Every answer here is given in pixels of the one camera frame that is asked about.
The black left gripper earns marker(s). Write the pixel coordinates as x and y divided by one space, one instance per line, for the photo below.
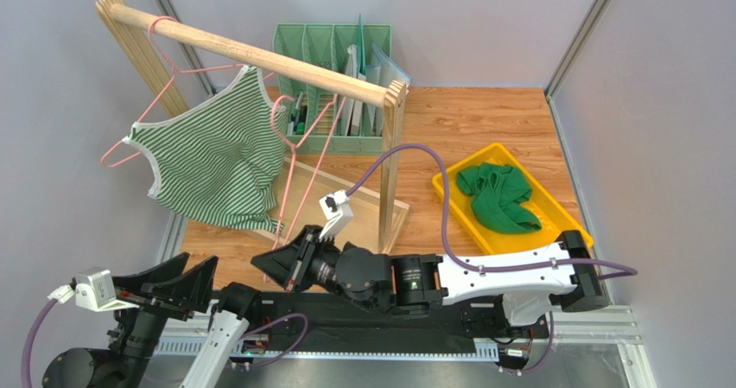
190 289

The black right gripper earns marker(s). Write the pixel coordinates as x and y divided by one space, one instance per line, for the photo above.
310 259

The green white striped tank top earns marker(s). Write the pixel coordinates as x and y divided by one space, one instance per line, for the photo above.
217 162

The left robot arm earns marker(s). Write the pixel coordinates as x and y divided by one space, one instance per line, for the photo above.
206 337

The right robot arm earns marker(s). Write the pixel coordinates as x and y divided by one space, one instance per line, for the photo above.
527 283

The wooden clothes rack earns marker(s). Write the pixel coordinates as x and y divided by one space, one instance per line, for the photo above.
134 29

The mint green file organizer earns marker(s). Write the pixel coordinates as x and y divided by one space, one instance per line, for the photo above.
319 120

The yellow plastic tray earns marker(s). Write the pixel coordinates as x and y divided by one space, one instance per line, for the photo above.
554 218

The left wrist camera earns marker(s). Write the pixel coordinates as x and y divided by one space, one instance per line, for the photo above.
91 289

